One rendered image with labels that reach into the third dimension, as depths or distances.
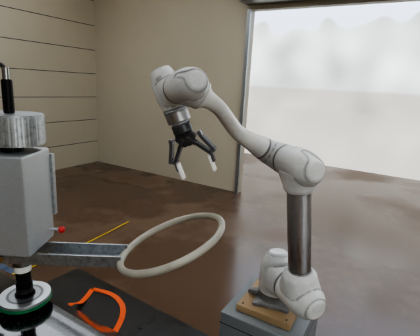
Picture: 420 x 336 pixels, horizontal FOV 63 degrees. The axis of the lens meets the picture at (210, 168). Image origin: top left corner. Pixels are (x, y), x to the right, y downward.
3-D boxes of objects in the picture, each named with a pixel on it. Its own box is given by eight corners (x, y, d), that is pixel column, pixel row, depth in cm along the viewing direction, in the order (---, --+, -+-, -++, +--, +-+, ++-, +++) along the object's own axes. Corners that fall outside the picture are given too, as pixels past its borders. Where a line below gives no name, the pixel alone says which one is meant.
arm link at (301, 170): (301, 293, 168) (333, 321, 148) (273, 303, 162) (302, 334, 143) (301, 140, 145) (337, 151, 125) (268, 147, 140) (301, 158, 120)
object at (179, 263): (101, 294, 125) (98, 287, 124) (134, 237, 173) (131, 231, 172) (227, 255, 120) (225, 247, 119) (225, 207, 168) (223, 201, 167)
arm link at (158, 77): (157, 114, 129) (170, 110, 117) (141, 74, 126) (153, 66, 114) (181, 105, 134) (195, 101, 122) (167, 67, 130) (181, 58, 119)
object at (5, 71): (1, 113, 133) (-3, 66, 129) (7, 112, 137) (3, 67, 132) (11, 113, 133) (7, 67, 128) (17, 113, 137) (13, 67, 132)
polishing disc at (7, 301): (38, 312, 144) (38, 309, 144) (-13, 311, 143) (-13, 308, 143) (58, 283, 165) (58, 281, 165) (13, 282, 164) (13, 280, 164)
